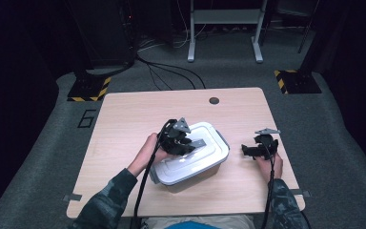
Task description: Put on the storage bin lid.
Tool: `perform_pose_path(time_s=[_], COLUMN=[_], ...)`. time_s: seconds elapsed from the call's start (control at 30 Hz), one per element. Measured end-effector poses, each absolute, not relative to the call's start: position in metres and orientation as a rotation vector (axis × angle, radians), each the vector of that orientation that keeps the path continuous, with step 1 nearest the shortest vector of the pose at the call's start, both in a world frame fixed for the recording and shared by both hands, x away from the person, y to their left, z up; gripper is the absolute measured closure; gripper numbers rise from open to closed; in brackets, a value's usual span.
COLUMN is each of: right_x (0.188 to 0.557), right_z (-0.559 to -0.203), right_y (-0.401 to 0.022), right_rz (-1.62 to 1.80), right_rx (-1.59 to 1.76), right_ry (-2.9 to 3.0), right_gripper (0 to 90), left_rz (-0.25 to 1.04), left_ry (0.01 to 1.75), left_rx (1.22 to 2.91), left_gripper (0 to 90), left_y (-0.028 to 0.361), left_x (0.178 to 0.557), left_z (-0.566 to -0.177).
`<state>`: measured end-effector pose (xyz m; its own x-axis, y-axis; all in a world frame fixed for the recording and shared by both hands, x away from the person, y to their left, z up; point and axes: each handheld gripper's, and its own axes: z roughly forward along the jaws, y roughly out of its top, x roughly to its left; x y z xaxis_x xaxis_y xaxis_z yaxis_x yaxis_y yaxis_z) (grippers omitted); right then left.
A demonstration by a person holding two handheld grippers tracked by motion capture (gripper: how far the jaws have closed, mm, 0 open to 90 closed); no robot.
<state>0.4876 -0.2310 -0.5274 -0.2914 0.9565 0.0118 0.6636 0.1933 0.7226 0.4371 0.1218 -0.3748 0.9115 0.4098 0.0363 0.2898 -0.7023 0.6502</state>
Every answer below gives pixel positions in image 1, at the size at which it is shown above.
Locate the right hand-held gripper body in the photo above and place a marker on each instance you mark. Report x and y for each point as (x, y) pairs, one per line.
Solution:
(267, 144)

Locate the person's right hand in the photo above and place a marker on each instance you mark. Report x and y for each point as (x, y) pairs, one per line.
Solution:
(271, 167)

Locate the black yellow striped stand base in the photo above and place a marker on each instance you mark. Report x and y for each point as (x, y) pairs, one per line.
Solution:
(298, 82)
(87, 90)

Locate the grey tape piece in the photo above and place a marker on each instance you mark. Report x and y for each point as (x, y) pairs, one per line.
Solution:
(303, 192)
(72, 197)

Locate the dark round table grommet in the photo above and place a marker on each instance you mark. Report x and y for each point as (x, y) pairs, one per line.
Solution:
(214, 100)

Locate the black equipment rack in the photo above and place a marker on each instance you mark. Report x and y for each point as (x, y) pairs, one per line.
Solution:
(111, 31)

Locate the person's left hand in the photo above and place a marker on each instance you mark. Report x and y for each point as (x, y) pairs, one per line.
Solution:
(147, 154)

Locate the person's beige pants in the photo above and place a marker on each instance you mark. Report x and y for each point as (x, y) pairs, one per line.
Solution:
(235, 220)

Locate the person's blue shirt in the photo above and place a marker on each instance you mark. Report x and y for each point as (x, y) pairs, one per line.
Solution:
(192, 226)

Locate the white metal desk frame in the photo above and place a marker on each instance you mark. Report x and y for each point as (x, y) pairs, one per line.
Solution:
(225, 16)

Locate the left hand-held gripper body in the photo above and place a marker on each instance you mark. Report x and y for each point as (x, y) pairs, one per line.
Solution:
(173, 136)

